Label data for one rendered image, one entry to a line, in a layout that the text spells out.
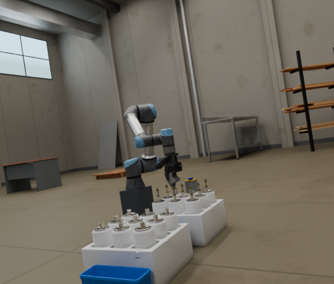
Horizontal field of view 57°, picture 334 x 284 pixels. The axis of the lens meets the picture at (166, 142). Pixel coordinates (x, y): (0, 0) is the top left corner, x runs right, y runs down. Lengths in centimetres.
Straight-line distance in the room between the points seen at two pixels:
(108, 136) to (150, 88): 245
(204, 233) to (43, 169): 575
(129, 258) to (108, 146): 1034
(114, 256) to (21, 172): 631
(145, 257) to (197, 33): 934
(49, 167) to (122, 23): 666
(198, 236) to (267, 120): 761
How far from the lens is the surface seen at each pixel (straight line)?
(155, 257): 137
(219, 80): 975
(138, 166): 235
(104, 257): 150
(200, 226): 181
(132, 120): 211
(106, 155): 1163
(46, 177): 728
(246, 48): 961
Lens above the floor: 61
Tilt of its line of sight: level
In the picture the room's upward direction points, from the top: 9 degrees counter-clockwise
